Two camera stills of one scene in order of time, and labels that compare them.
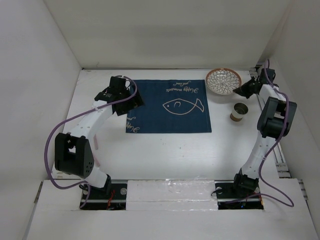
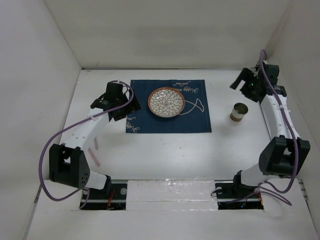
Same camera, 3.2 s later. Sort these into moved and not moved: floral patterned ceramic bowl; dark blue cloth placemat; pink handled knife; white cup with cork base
Moved: floral patterned ceramic bowl
Not moved: dark blue cloth placemat; pink handled knife; white cup with cork base
